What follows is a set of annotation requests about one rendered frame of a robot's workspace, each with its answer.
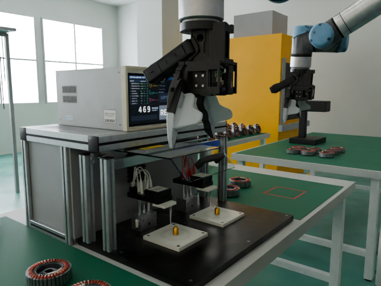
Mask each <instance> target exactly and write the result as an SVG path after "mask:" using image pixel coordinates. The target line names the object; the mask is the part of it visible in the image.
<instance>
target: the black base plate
mask: <svg viewBox="0 0 381 286"><path fill-rule="evenodd" d="M195 195H197V209H194V210H192V211H190V212H187V213H184V212H181V211H177V210H176V205H173V206H172V223H173V222H174V223H176V224H180V225H184V226H187V227H190V228H194V229H197V230H200V231H203V232H207V233H208V236H207V237H205V238H203V239H202V240H200V241H198V242H196V243H194V244H192V245H191V246H189V247H187V248H186V249H184V250H181V251H180V252H178V251H175V250H172V249H169V248H166V247H164V246H161V245H157V244H156V243H152V242H149V241H147V240H144V239H143V236H144V235H147V234H149V233H151V232H153V231H155V230H158V229H160V228H162V227H164V226H167V225H169V224H170V208H169V207H168V208H166V209H163V208H157V209H154V210H153V211H156V226H155V227H153V228H150V229H148V230H145V231H144V232H139V231H137V230H134V229H132V218H130V219H128V220H125V221H122V222H119V223H117V224H116V238H117V250H112V252H110V253H109V252H107V251H104V250H103V230H102V229H101V230H98V231H96V241H95V242H91V243H89V244H87V243H86V242H83V237H80V238H78V245H80V246H83V247H85V248H87V249H89V250H92V251H94V252H96V253H98V254H101V255H103V256H106V257H107V258H110V259H112V260H115V261H117V262H119V263H121V264H124V265H126V266H128V267H130V268H133V269H135V270H137V271H139V272H142V273H144V274H147V275H149V276H151V277H153V278H156V279H158V280H160V281H162V282H165V283H167V284H169V285H171V286H204V285H206V284H207V283H208V282H210V281H211V280H213V279H214V278H215V277H217V276H218V275H219V274H221V273H222V272H223V271H225V270H226V269H228V268H229V267H231V266H232V265H233V264H234V263H236V262H237V261H239V260H240V259H241V258H242V257H244V256H246V255H247V254H248V253H250V252H251V251H252V250H254V249H255V248H256V247H258V246H259V245H260V244H262V243H263V242H265V241H266V240H267V239H269V238H270V237H271V236H273V235H274V234H276V233H277V232H278V231H280V230H281V229H282V228H284V227H285V226H286V225H288V224H289V223H291V222H292V221H293V217H294V215H291V214H286V213H281V212H276V211H271V210H268V209H263V208H258V207H253V206H250V205H245V204H240V203H235V202H232V201H227V200H225V201H221V200H220V201H218V199H217V198H214V197H211V206H212V205H213V206H216V207H221V208H226V209H230V210H233V211H238V212H243V213H244V216H243V217H241V218H240V219H238V220H236V221H234V222H232V223H230V224H228V225H227V226H225V227H220V226H216V225H212V224H208V223H205V222H202V221H197V220H194V219H191V218H189V215H192V214H194V213H196V212H198V211H201V210H203V209H205V208H207V207H209V196H206V197H202V196H201V197H200V196H199V194H195Z"/></svg>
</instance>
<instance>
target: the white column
mask: <svg viewBox="0 0 381 286"><path fill-rule="evenodd" d="M182 42H183V34H182V33H180V22H179V0H137V52H138V66H142V67H149V66H150V65H151V64H153V63H154V62H156V61H158V60H159V59H160V58H162V57H163V56H164V55H166V54H167V53H168V52H170V51H171V50H173V49H174V48H175V47H177V46H178V45H179V44H181V43H182Z"/></svg>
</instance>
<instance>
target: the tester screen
mask: <svg viewBox="0 0 381 286"><path fill-rule="evenodd" d="M172 79H173V77H170V78H169V79H168V80H166V81H165V82H163V83H160V84H155V83H148V82H147V80H146V78H145V76H137V75H129V103H130V124H140V123H151V122H157V121H167V119H164V120H159V106H162V105H167V102H159V93H168V91H169V87H170V84H171V81H172ZM138 106H151V113H138ZM142 115H157V119H152V120H140V121H132V118H131V116H142Z"/></svg>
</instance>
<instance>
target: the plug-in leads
mask: <svg viewBox="0 0 381 286"><path fill-rule="evenodd" d="M139 168H141V170H140V169H139ZM135 169H136V171H135ZM137 170H138V172H137ZM144 170H145V171H147V170H146V169H143V168H142V167H138V168H136V167H134V175H133V181H132V182H130V183H131V184H132V186H131V187H129V192H136V191H137V193H138V192H140V195H143V194H144V193H143V191H144V190H145V189H148V188H149V185H150V188H151V187H153V184H152V180H151V177H150V173H149V172H148V171H147V172H148V174H149V177H148V175H147V173H146V172H145V171H144ZM141 171H143V172H144V174H145V179H144V183H142V179H141V173H140V172H141ZM138 174H139V175H140V182H139V180H138ZM146 175H147V180H146ZM136 177H137V186H135V185H134V184H135V183H136V182H135V179H136Z"/></svg>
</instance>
